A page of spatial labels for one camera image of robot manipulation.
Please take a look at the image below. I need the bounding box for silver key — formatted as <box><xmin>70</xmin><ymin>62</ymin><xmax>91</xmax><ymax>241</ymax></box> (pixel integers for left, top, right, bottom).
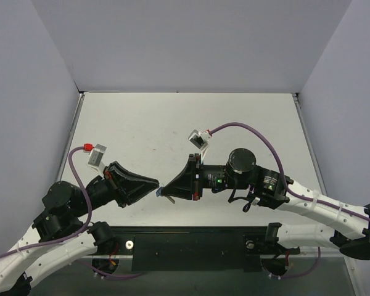
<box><xmin>167</xmin><ymin>196</ymin><xmax>176</xmax><ymax>204</ymax></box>

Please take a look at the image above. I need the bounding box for blue key tag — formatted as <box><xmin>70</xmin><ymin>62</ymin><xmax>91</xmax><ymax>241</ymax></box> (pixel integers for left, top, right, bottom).
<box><xmin>156</xmin><ymin>187</ymin><xmax>162</xmax><ymax>197</ymax></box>

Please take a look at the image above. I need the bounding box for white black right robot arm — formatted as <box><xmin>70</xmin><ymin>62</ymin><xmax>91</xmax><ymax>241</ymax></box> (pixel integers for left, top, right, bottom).
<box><xmin>158</xmin><ymin>148</ymin><xmax>370</xmax><ymax>260</ymax></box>

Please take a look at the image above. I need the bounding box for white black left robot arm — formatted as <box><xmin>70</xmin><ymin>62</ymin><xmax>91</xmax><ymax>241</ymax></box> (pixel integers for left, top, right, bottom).
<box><xmin>0</xmin><ymin>162</ymin><xmax>159</xmax><ymax>295</ymax></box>

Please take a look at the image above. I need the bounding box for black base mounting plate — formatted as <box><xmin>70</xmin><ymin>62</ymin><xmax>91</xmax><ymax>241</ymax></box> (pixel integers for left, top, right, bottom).
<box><xmin>76</xmin><ymin>226</ymin><xmax>297</xmax><ymax>273</ymax></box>

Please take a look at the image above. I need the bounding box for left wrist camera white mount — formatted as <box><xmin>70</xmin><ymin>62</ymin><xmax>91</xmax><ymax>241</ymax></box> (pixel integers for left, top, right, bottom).
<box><xmin>87</xmin><ymin>144</ymin><xmax>107</xmax><ymax>176</ymax></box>

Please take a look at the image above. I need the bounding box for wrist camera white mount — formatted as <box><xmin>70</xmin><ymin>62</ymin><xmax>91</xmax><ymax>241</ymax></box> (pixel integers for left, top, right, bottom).
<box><xmin>188</xmin><ymin>129</ymin><xmax>212</xmax><ymax>163</ymax></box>
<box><xmin>87</xmin><ymin>144</ymin><xmax>107</xmax><ymax>176</ymax></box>

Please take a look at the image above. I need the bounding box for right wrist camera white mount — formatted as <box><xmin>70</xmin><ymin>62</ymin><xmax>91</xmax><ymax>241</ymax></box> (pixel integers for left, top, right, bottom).
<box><xmin>188</xmin><ymin>129</ymin><xmax>212</xmax><ymax>163</ymax></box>

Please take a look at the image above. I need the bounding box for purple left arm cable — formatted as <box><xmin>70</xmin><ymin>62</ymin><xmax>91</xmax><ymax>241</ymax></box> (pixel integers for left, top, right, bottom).
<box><xmin>0</xmin><ymin>146</ymin><xmax>142</xmax><ymax>281</ymax></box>

